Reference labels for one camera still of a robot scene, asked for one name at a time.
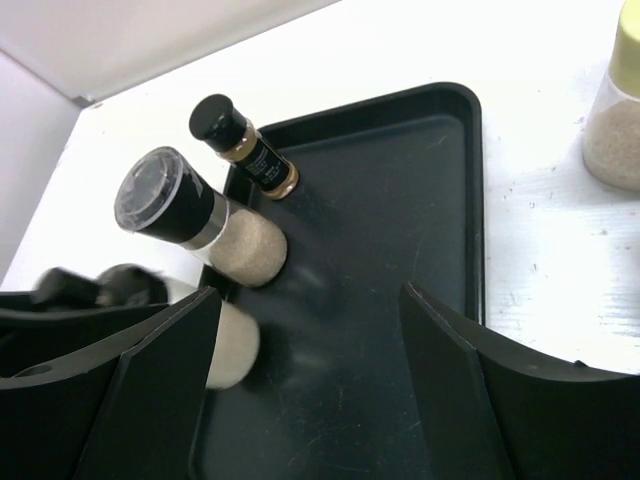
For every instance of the black-knob salt grinder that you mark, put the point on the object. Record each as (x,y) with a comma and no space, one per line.
(237,335)

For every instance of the small black-cap spice bottle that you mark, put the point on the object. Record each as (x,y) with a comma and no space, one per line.
(216,122)

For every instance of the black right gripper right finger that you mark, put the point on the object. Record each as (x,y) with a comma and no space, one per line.
(492,408)

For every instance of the black rectangular tray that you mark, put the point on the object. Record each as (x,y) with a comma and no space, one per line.
(391,191)

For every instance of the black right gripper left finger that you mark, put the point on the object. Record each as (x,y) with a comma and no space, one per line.
(99,393)

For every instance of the clear-lid salt grinder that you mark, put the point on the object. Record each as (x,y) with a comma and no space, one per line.
(164,197)

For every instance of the yellow-cap seasoning bottle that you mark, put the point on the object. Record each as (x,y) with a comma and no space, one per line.
(610,145)

